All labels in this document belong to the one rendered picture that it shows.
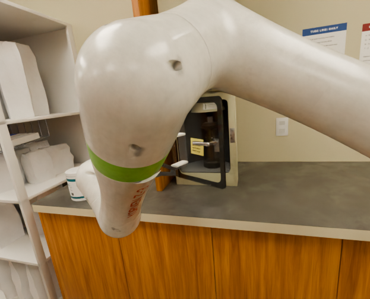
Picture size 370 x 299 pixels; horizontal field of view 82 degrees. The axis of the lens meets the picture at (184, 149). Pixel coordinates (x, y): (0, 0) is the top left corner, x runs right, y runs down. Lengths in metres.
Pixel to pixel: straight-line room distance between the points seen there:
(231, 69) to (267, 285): 0.91
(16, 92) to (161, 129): 1.51
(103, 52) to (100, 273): 1.24
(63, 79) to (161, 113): 1.83
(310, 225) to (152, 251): 0.66
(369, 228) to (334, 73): 0.69
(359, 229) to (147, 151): 0.78
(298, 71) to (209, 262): 0.86
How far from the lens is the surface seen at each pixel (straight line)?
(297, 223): 0.87
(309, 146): 1.53
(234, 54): 0.30
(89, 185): 0.60
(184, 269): 1.09
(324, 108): 0.31
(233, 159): 1.06
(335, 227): 0.89
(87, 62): 0.21
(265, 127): 1.46
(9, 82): 1.67
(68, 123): 2.03
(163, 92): 0.19
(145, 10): 1.14
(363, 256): 1.01
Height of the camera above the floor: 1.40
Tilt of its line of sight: 14 degrees down
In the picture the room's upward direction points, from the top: 5 degrees counter-clockwise
